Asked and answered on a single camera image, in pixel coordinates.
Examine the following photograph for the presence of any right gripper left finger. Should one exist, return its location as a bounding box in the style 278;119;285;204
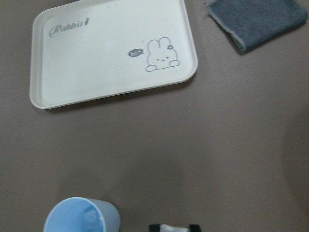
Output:
148;224;161;232

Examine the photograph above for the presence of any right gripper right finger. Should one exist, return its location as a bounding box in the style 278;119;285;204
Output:
189;224;202;232

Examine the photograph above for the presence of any clear ice cubes pile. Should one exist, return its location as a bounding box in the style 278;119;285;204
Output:
160;224;189;232

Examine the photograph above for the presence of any light blue cup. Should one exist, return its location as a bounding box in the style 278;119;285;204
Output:
43;197;121;232

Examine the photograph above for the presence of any cream rabbit tray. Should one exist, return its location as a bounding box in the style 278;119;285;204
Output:
29;0;198;109

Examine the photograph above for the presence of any grey folded cloth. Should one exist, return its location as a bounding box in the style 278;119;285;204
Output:
206;0;308;52

